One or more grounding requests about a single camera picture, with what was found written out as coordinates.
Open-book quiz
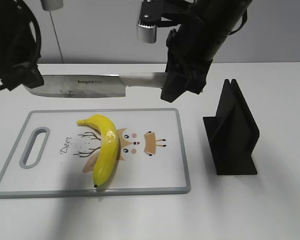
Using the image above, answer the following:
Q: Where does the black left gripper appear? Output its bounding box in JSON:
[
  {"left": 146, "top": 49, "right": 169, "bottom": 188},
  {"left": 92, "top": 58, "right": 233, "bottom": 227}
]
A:
[{"left": 0, "top": 64, "right": 44, "bottom": 91}]

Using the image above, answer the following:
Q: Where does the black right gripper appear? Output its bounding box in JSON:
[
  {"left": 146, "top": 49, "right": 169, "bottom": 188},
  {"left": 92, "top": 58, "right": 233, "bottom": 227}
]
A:
[{"left": 160, "top": 29, "right": 212, "bottom": 103}]

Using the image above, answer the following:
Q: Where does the white-handled kitchen knife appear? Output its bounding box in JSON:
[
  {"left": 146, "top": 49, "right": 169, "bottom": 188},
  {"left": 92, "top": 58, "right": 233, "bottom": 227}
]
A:
[{"left": 25, "top": 72, "right": 168, "bottom": 98}]

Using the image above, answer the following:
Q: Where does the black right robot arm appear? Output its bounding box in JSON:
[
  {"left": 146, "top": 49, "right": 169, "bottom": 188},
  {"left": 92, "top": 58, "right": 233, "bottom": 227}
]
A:
[{"left": 136, "top": 0, "right": 251, "bottom": 103}]

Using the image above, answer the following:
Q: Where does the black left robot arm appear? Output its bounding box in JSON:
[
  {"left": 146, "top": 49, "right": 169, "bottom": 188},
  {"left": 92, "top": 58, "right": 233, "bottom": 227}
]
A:
[{"left": 0, "top": 0, "right": 50, "bottom": 91}]

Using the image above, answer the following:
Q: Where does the yellow plastic banana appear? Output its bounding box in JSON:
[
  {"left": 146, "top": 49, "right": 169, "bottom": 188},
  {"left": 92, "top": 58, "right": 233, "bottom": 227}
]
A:
[{"left": 76, "top": 114, "right": 120, "bottom": 188}]

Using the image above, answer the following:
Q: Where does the black knife stand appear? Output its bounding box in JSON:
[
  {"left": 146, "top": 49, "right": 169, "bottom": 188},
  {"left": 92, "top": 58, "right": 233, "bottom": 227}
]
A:
[{"left": 203, "top": 79, "right": 260, "bottom": 176}]

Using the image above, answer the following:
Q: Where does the white grey-rimmed cutting board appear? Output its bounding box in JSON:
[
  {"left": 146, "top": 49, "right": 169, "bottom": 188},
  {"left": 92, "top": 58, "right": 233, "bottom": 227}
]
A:
[{"left": 0, "top": 108, "right": 191, "bottom": 199}]

